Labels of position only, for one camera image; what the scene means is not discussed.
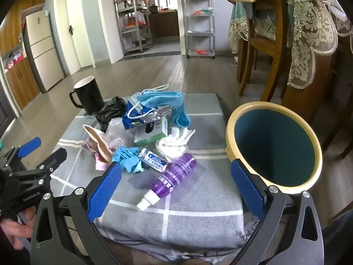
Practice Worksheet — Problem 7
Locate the black plastic bag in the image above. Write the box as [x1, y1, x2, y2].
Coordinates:
[93, 96, 126, 133]

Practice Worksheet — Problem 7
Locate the pink beige snack wrapper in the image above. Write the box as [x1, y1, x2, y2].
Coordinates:
[83, 125, 113, 171]

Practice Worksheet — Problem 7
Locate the green white medicine box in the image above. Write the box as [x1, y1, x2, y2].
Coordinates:
[134, 117, 168, 147]

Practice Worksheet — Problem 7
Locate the blue white small tube box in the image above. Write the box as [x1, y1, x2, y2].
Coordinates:
[138, 148, 168, 173]

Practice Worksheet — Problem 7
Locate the black ceramic mug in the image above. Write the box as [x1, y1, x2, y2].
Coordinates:
[69, 76, 105, 115]

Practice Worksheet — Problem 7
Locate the white door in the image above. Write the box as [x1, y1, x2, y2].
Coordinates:
[66, 0, 93, 68]

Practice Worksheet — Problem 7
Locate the wooden dining chair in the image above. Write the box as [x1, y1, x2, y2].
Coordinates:
[238, 0, 288, 102]

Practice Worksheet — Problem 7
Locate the blue silver foil wrapper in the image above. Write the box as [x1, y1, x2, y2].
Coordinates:
[122, 100, 172, 130]

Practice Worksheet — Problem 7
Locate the white refrigerator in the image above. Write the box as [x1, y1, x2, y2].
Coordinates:
[22, 10, 64, 93]

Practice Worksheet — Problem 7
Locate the teal trash bin cream rim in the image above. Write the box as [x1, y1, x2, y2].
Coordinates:
[225, 102, 323, 194]

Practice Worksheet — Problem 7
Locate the purple spray bottle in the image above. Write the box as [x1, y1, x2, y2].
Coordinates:
[136, 153, 197, 211]

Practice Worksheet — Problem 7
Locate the metal kitchen shelf rack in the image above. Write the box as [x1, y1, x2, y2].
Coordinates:
[114, 0, 153, 55]

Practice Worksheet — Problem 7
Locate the brown kitchen cabinet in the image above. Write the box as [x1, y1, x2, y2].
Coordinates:
[149, 11, 180, 38]

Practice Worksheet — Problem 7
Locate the person's left hand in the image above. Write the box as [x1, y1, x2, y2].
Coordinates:
[1, 206, 36, 250]

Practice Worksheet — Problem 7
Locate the white crumpled tissue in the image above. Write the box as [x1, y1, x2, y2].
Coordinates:
[155, 127, 195, 162]

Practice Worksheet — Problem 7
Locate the light blue face mask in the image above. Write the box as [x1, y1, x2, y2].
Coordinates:
[129, 84, 191, 128]

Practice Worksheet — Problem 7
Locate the clear crumpled plastic wrap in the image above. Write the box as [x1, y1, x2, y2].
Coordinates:
[103, 117, 135, 151]

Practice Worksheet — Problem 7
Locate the white rolling storage cart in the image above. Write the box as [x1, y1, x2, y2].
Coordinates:
[183, 0, 216, 59]

